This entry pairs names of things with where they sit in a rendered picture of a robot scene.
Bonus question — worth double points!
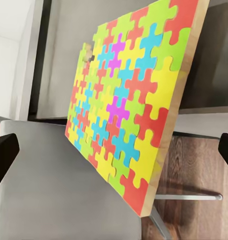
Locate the jigsaw puzzle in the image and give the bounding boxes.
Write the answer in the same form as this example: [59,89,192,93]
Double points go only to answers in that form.
[65,0,209,217]

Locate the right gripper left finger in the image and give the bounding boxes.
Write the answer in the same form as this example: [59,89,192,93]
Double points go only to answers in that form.
[0,133,20,183]

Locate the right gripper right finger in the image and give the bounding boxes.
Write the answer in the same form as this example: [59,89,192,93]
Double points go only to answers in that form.
[218,133,228,165]

